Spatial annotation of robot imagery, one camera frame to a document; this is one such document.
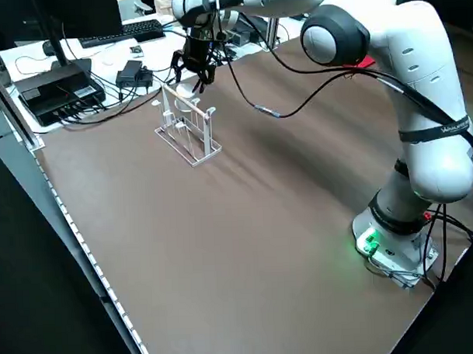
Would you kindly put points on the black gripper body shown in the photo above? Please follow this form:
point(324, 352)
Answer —
point(199, 52)

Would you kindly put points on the white cup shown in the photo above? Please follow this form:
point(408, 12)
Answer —
point(185, 91)

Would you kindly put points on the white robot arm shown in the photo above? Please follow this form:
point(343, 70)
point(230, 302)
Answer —
point(411, 62)

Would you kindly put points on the red plastic tray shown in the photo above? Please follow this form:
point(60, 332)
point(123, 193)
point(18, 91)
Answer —
point(366, 61)

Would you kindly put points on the small white card device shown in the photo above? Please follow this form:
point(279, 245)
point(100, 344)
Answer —
point(137, 51)

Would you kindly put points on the black power adapter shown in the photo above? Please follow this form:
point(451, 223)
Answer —
point(128, 70)

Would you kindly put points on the black keyboard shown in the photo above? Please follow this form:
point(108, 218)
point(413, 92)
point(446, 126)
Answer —
point(138, 29)

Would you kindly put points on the black power brick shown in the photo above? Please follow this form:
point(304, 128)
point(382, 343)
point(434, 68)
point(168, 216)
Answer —
point(251, 32)

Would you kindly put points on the wooden box with hole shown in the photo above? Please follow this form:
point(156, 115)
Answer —
point(162, 4)

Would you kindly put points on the black computer monitor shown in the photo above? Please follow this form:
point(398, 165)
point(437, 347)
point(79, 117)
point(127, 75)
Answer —
point(91, 15)

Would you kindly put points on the black dock box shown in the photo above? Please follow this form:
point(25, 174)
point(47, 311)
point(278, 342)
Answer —
point(50, 86)

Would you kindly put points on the black computer mouse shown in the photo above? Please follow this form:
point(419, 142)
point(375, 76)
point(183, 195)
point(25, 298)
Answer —
point(48, 47)

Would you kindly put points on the grey metal bracket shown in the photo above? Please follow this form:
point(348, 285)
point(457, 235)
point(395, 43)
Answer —
point(143, 8)

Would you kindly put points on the aluminium frame post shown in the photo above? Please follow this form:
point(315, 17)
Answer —
point(272, 34)

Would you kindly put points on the aluminium frame rail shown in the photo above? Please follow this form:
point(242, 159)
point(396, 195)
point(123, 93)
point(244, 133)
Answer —
point(12, 111)

